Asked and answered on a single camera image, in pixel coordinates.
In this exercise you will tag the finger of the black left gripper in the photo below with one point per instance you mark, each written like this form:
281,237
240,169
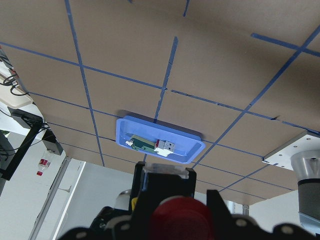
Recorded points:
163,180

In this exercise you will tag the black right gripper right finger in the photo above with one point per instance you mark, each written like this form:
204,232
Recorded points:
223,223

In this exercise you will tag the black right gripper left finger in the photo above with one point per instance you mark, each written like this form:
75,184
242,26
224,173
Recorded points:
134,225

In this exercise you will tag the red emergency stop button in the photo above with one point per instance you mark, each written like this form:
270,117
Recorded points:
181,218

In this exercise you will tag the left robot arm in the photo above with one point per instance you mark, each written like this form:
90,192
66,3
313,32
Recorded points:
306,166

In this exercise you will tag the white circuit breaker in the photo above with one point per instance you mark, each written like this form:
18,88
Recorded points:
164,148

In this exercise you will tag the green white terminal block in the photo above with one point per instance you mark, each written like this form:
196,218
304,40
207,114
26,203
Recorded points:
141,144

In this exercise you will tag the blue plastic tray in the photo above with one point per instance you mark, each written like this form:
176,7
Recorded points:
188,146

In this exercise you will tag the clear plastic water bottle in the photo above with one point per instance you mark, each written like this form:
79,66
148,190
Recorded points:
44,162

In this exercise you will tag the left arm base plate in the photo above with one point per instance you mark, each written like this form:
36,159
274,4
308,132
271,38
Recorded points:
281,156

